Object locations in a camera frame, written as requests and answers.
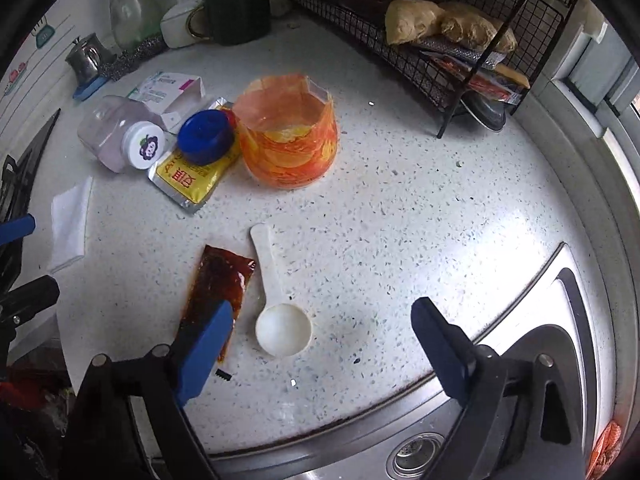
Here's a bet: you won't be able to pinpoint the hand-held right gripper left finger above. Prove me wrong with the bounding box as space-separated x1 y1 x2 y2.
60 300 236 480

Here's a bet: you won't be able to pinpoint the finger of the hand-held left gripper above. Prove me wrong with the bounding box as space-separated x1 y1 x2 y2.
0 275 61 361
0 214 37 247

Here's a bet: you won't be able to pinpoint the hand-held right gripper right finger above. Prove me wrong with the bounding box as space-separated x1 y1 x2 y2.
410 296 586 480

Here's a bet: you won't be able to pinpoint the red chili sauce packet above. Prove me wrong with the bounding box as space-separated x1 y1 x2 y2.
172 244 257 363

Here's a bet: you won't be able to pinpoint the orange plastic cup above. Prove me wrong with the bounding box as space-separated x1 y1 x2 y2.
232 74 340 190

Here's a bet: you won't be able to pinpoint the white folded napkin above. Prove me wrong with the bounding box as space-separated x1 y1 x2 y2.
47 176 95 275

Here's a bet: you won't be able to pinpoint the steel sink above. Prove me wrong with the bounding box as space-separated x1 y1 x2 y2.
125 242 616 480

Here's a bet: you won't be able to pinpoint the black glass gas stove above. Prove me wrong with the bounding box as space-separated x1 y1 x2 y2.
0 107 62 226

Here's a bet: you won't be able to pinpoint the white plastic spoon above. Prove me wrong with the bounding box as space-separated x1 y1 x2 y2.
250 223 313 358

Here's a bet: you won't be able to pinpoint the red bag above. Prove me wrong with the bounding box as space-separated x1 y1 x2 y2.
0 367 61 411

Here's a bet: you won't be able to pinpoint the clear plastic bottle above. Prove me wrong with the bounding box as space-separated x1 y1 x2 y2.
76 95 166 175

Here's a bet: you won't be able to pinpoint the blue saucer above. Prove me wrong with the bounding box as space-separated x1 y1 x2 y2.
72 76 108 101

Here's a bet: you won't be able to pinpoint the yellow seasoning packet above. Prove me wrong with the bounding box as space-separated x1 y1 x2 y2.
147 99 243 215

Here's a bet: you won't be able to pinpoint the steel teapot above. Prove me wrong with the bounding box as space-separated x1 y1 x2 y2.
65 33 116 86

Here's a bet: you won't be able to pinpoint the orange patterned cloth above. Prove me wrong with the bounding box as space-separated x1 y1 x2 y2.
585 420 623 480

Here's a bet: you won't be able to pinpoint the white cardboard box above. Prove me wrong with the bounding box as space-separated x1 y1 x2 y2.
126 71 207 133

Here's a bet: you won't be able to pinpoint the blue round lid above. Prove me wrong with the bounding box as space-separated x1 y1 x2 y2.
177 110 237 165

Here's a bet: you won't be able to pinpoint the steel wool scrubber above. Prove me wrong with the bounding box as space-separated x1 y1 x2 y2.
102 35 168 82

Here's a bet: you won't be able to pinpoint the grey round lid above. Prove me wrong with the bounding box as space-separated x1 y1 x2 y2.
460 92 507 133

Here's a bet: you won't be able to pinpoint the glass pitcher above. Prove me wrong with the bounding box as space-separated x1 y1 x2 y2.
102 0 166 51

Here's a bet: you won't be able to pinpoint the white lidded pot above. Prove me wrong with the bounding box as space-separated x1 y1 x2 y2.
160 0 211 50

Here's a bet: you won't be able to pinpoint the red seasoning packets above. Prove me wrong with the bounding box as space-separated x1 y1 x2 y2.
415 37 531 106

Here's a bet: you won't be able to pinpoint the dark green mug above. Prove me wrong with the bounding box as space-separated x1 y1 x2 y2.
187 0 273 46

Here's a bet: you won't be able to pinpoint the ginger root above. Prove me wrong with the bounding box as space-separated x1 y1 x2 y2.
439 2 518 55
385 0 446 46

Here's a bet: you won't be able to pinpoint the window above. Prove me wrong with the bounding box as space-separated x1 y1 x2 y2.
550 0 640 161

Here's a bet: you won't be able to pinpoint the cartoon kitchen wall sticker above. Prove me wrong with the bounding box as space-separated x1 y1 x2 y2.
0 10 71 101

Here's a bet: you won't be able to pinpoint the black wire rack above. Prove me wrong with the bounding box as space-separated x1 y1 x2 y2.
282 0 581 140

